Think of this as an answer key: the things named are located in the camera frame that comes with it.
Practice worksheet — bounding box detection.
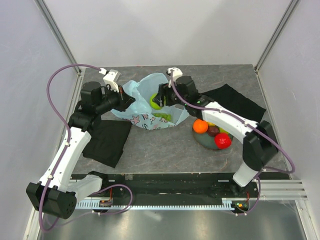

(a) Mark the light blue plastic bag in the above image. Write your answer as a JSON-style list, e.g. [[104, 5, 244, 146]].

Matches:
[[111, 73, 189, 130]]

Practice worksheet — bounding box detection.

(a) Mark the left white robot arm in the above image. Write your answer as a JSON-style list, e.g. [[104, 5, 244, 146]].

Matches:
[[26, 81, 135, 220]]

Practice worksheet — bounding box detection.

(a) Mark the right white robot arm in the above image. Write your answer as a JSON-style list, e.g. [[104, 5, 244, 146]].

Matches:
[[151, 76, 278, 197]]

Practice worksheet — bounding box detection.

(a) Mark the left black cloth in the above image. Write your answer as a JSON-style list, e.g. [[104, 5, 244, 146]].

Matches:
[[82, 120, 132, 168]]

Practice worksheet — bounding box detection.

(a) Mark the orange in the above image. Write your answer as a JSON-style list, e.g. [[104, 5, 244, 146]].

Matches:
[[192, 119, 209, 134]]

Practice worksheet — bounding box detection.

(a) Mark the black cloth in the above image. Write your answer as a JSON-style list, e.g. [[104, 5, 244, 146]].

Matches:
[[82, 120, 132, 168], [202, 84, 266, 123]]

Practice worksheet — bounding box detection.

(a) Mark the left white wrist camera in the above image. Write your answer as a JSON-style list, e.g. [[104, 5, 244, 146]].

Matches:
[[99, 68, 121, 93]]

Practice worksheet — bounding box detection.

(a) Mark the left aluminium corner post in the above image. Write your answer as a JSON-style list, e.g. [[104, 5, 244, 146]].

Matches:
[[34, 0, 77, 64]]

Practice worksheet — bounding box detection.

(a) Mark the aluminium corner post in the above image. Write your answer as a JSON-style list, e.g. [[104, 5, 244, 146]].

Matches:
[[254, 0, 300, 74], [34, 0, 77, 64]]

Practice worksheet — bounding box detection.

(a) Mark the dark purple plum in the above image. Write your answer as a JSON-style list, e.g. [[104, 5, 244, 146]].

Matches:
[[206, 125, 220, 137]]

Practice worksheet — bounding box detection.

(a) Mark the dark fruit plate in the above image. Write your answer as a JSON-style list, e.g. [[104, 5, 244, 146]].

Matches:
[[192, 127, 234, 151]]

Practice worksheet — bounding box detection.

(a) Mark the green pear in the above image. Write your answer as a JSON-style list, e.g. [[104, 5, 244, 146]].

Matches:
[[219, 127, 230, 135]]

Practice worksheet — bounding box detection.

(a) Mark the green grape bunch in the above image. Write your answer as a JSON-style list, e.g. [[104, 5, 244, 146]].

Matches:
[[153, 113, 172, 122]]

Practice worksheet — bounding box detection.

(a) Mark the right aluminium corner post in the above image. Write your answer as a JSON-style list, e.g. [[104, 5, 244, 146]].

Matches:
[[254, 0, 300, 74]]

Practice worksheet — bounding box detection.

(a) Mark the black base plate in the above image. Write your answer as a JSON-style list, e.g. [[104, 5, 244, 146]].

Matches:
[[74, 171, 261, 201]]

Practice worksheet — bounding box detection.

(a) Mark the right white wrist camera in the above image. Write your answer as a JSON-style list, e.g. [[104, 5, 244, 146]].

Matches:
[[166, 67, 183, 81]]

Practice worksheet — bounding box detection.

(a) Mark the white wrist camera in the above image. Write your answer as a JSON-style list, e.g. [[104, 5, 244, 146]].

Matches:
[[166, 67, 183, 81], [99, 68, 121, 93]]

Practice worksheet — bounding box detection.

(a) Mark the toothed cable duct rail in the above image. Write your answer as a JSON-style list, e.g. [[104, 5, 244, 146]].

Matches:
[[75, 198, 242, 211]]

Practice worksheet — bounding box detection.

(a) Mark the right black cloth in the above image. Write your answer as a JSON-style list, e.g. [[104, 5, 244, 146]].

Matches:
[[202, 84, 266, 123]]

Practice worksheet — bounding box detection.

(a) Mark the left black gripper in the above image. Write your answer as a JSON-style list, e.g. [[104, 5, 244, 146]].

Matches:
[[95, 83, 135, 115]]

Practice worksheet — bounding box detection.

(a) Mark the green apple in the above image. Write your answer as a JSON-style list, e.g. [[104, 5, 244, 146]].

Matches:
[[149, 93, 163, 111]]

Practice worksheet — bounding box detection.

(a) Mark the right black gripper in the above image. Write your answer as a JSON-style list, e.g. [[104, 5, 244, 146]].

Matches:
[[153, 82, 188, 108]]

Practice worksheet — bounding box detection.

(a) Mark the red apple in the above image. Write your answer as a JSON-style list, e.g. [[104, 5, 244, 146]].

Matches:
[[214, 132, 232, 149]]

